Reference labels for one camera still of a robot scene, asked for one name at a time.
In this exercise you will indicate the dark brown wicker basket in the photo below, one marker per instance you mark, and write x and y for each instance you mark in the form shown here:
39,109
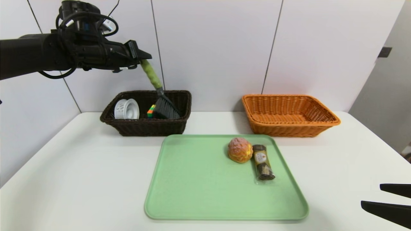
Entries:
151,128

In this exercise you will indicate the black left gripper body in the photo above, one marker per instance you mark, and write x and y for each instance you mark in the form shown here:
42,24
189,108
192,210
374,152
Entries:
132,48

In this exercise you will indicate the brown background object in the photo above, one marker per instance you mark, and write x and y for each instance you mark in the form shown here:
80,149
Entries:
407,155

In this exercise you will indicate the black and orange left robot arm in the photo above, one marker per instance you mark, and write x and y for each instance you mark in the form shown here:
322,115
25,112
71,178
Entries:
29,54

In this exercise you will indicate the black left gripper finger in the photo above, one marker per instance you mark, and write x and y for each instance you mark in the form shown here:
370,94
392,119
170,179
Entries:
139,55

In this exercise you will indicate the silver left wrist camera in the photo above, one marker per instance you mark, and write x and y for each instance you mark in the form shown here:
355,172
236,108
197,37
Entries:
108,24

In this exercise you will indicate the wrapped chocolate roll snack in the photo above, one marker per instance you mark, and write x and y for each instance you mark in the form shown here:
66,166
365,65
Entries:
262,163

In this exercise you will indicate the orange wicker basket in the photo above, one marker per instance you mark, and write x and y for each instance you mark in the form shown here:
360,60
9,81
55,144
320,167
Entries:
289,130

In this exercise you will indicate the round golden bread bun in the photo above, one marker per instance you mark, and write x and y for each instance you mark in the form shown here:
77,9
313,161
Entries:
240,150

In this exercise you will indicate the colourful puzzle cube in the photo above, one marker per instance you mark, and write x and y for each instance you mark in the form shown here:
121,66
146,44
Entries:
151,112

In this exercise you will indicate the light green plastic tray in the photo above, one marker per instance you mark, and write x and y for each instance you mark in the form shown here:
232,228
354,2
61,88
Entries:
208,192

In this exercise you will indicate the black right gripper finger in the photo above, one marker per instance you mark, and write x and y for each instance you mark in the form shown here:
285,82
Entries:
391,213
398,191

